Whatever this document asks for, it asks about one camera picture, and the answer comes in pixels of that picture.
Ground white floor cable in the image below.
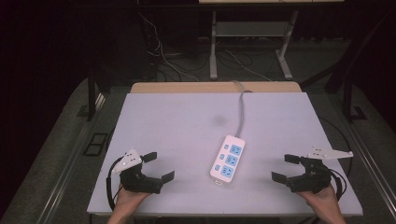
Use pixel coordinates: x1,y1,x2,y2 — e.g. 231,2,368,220
138,12,200,82

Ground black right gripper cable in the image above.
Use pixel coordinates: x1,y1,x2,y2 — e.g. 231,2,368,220
326,167,347,201

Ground white power strip blue sockets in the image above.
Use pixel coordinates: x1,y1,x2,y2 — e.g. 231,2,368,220
209,134,247,188

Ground grey power strip cable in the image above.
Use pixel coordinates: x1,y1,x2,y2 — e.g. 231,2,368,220
231,79,253,139

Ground aluminium floor rail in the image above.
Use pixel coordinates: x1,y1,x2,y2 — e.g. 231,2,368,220
337,116,396,216
36,92,107,224

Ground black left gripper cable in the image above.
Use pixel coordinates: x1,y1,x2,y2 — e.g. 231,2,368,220
106,156,125,212

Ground black rectangular floor frame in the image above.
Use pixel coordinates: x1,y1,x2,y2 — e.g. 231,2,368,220
82,133,109,157

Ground person's left hand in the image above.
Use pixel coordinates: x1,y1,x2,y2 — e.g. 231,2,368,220
114,183,151,217

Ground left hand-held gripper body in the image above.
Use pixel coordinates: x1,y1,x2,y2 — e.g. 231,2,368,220
111,148,163,195

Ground white metal desk frame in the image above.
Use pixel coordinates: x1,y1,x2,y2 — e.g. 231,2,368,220
198,0,346,81

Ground thin black floor cable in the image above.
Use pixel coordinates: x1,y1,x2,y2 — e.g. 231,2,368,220
317,115,353,176

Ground wooden table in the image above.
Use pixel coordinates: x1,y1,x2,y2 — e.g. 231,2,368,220
129,80,303,94

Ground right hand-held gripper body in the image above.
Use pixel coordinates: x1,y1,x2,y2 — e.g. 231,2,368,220
286,146,355,194

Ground person's right hand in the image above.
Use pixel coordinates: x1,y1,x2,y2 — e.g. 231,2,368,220
295,185,343,218

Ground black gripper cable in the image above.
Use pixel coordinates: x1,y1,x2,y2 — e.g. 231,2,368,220
106,156,125,212
326,167,347,201

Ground black metal stand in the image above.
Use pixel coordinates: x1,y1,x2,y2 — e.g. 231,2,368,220
77,65,106,123
341,74,369,123

